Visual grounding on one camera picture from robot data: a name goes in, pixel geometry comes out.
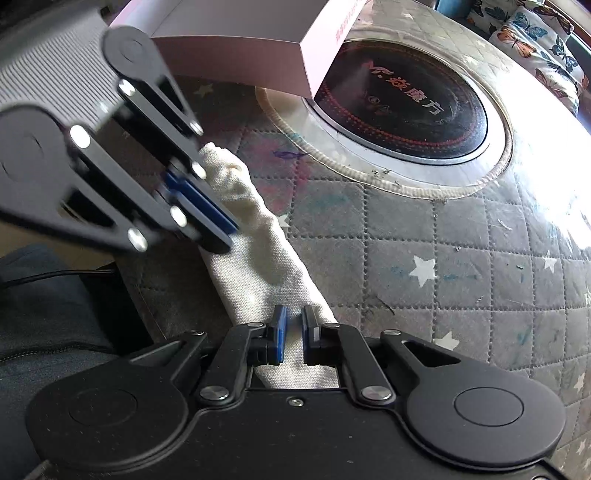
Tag round black induction cooker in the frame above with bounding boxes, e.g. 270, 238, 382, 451
305, 39, 490, 164

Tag cream canvas shopping bag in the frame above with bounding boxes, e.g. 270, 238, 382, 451
196, 142, 345, 391

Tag braided black cable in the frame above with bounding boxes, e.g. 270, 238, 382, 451
0, 339, 130, 367

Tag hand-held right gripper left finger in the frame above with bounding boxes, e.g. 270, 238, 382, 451
129, 305, 289, 407

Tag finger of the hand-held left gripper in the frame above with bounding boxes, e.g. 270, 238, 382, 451
0, 127, 235, 254
117, 65, 239, 232

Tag pink cardboard box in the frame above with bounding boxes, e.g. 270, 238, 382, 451
108, 0, 375, 101

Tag person's dark blue trousers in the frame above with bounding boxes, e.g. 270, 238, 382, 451
0, 244, 155, 480

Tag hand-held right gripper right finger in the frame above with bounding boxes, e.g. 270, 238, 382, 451
301, 305, 476, 407

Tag grey quilted table cover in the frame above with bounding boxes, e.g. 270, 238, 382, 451
113, 0, 591, 480

